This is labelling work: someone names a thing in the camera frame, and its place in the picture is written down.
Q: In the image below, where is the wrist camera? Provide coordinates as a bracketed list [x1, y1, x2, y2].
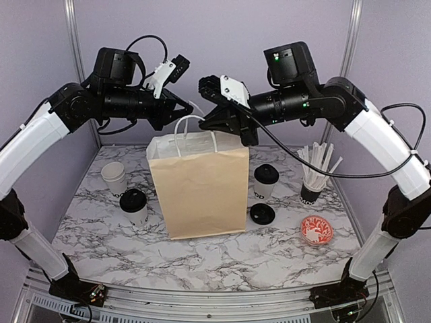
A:
[143, 55, 190, 99]
[198, 75, 250, 109]

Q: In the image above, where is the brown paper takeout bag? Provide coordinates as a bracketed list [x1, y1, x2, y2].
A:
[146, 130, 249, 240]

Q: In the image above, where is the white paper coffee cup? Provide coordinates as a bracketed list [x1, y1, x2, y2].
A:
[253, 178, 277, 201]

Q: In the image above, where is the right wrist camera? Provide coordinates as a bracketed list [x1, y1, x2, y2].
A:
[198, 75, 250, 109]

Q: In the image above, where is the stack of white cups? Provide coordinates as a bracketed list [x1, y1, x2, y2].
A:
[101, 161, 127, 198]

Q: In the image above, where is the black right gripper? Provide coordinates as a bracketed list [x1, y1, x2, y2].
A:
[199, 82, 313, 145]

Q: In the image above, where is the right arm base board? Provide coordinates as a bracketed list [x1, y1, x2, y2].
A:
[309, 281, 369, 309]

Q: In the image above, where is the red floral bowl right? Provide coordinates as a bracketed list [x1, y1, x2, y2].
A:
[300, 215, 333, 246]

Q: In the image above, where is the stack of black lids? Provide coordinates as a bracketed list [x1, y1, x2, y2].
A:
[250, 203, 275, 225]

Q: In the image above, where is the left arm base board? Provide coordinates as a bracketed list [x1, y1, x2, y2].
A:
[48, 281, 108, 307]

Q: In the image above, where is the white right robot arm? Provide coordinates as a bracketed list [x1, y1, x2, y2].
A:
[198, 42, 430, 301]

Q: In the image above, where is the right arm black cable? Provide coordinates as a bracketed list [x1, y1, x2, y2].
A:
[242, 104, 426, 178]

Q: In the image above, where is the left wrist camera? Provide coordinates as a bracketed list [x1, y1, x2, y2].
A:
[143, 55, 190, 99]

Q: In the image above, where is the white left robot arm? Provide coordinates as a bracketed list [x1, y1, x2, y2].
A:
[1, 47, 193, 299]

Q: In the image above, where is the black cup holding straws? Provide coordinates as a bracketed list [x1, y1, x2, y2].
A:
[300, 182, 323, 205]

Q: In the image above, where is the black coffee cup lid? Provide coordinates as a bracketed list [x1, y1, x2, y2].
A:
[254, 164, 279, 185]

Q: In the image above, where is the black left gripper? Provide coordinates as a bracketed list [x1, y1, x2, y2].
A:
[101, 85, 194, 129]

